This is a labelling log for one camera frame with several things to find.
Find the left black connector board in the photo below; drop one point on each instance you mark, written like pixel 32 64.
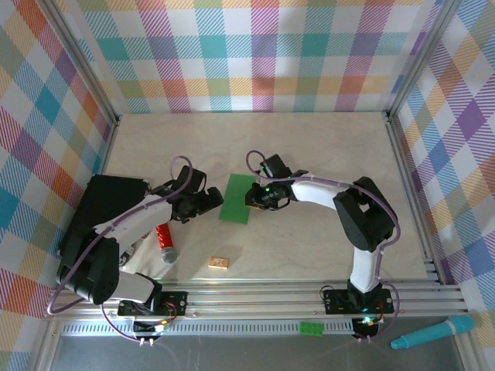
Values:
pixel 149 328

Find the right aluminium side rail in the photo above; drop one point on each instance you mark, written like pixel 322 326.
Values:
pixel 404 166

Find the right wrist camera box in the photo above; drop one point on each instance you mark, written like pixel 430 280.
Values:
pixel 276 166

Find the right black connector board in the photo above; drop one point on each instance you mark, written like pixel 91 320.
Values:
pixel 367 328

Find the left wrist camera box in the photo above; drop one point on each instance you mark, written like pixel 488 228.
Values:
pixel 192 179

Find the aluminium front rail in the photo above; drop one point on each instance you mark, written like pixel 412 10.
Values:
pixel 251 299

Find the green paper sheet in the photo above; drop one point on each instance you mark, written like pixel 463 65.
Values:
pixel 232 205

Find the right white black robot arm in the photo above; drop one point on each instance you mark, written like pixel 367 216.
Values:
pixel 313 193

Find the red toy microphone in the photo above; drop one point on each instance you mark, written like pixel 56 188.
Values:
pixel 167 243

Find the black connector board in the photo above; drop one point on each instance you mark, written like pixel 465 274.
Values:
pixel 367 328
pixel 149 328

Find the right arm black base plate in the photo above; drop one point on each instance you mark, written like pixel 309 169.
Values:
pixel 336 303

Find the teal marker pen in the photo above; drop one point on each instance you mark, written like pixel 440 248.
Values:
pixel 433 332

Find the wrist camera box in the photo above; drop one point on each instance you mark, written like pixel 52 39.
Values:
pixel 276 166
pixel 192 179

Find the small orange wooden block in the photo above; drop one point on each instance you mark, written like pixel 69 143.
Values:
pixel 218 263

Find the right aluminium corner post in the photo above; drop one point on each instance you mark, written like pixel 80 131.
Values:
pixel 425 54

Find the left aluminium corner post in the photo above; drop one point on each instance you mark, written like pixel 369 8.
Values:
pixel 77 58

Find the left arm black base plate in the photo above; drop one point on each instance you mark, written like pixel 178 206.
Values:
pixel 174 303

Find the aluminium corner post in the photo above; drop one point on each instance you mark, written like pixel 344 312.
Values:
pixel 425 54
pixel 77 58

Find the green toy brick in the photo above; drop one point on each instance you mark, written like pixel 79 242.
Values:
pixel 311 329

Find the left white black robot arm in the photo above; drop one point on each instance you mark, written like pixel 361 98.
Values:
pixel 135 222

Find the black hard case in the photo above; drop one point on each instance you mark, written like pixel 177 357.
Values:
pixel 100 197

